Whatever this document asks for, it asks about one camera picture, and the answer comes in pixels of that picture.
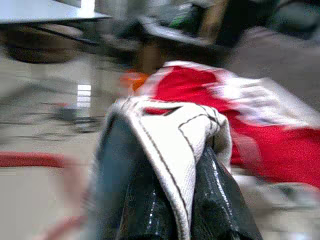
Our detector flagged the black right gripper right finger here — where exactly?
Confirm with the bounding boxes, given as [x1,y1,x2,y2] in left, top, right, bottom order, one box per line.
[193,146,263,240]

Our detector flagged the white table black legs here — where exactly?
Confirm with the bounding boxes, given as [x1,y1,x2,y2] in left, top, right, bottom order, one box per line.
[0,0,112,26]

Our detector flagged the red shirt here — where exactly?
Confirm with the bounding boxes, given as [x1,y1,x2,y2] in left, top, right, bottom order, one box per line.
[143,64,320,190]

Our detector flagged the orange white bag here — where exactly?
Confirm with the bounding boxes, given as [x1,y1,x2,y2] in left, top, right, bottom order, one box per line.
[119,70,149,91]

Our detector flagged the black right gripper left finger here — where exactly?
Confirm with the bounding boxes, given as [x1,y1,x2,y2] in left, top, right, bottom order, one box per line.
[96,113,183,240]

